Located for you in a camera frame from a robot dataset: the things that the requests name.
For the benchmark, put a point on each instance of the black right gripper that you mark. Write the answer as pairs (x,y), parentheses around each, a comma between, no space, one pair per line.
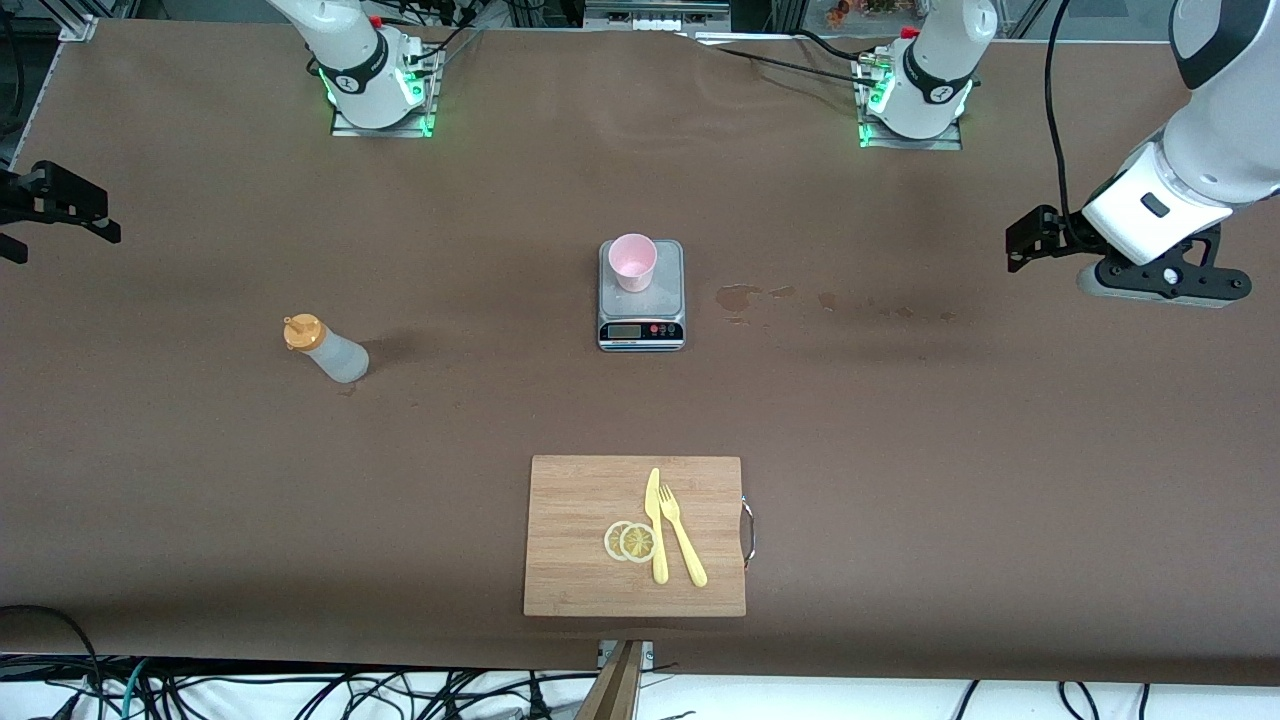
(40,194)

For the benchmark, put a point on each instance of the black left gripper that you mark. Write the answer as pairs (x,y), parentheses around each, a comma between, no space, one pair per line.
(1062,231)

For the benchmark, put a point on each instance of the clear sauce bottle orange cap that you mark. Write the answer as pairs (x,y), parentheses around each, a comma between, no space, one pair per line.
(335,355)

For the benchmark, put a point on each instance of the pink plastic cup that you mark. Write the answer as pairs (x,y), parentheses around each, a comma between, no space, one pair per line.
(632,262)

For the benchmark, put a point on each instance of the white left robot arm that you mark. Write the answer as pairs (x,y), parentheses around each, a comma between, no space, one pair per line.
(1200,150)

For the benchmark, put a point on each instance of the silver digital kitchen scale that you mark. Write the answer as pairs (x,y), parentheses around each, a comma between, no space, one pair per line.
(665,300)

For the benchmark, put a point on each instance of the yellow plastic knife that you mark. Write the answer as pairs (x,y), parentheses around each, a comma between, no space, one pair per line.
(652,500)

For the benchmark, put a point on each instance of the yellow plastic fork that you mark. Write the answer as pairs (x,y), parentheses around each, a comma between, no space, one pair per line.
(685,545)

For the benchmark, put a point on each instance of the lemon slice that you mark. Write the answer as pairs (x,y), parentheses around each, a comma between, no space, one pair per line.
(610,541)
(638,543)

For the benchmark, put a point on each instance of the wooden cutting board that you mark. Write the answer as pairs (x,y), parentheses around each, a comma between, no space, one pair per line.
(580,540)

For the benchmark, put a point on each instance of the wooden beam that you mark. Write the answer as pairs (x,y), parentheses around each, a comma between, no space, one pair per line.
(615,690)

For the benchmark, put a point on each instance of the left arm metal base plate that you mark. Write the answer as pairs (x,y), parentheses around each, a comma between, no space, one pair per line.
(910,144)

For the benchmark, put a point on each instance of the aluminium frame profile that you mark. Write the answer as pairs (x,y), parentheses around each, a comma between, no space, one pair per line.
(78,22)

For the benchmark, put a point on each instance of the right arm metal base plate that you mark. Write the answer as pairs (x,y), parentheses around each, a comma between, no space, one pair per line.
(380,131)

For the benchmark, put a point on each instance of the small metal bracket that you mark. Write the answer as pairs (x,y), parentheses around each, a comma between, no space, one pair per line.
(648,655)

